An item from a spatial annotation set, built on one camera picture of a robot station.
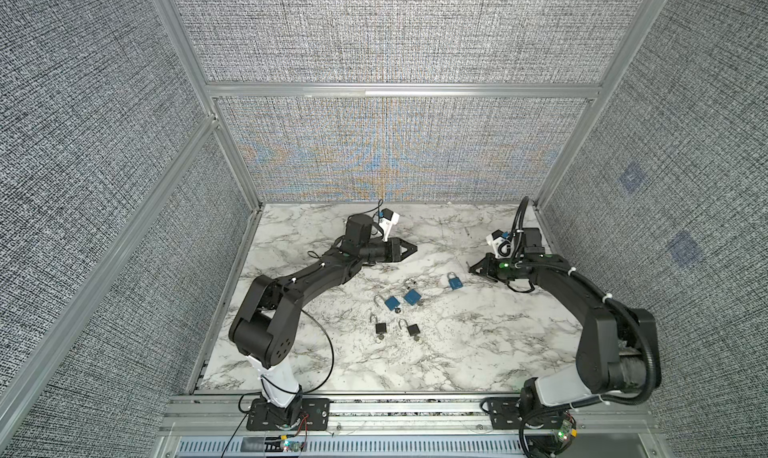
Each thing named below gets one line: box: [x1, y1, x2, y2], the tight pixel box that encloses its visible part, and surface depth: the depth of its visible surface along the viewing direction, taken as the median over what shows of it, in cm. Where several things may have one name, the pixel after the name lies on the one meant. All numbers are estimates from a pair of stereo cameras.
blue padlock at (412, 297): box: [404, 289, 422, 306], surface depth 97 cm
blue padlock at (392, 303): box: [374, 294, 401, 314], surface depth 94 cm
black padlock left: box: [369, 313, 387, 340], surface depth 89 cm
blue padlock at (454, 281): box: [447, 271, 463, 290], surface depth 99 cm
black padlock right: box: [398, 318, 421, 341], surface depth 89 cm
